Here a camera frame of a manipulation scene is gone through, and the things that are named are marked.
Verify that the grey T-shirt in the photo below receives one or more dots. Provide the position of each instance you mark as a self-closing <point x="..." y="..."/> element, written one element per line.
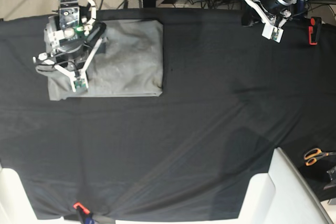
<point x="128" y="64"/>

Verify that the orange handled scissors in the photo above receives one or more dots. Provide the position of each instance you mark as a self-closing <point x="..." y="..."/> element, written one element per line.
<point x="314" y="155"/>

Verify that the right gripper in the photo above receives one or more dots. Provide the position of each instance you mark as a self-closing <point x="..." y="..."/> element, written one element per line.
<point x="70" y="37"/>

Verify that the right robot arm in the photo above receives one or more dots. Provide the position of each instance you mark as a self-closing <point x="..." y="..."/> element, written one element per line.
<point x="70" y="35"/>

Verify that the orange black clamp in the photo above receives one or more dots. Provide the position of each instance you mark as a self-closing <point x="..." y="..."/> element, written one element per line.
<point x="85" y="216"/>

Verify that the red clamp on right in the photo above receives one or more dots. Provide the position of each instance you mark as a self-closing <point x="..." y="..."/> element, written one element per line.
<point x="314" y="30"/>

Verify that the black table cloth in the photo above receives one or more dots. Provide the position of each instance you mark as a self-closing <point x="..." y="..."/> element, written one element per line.
<point x="230" y="97"/>

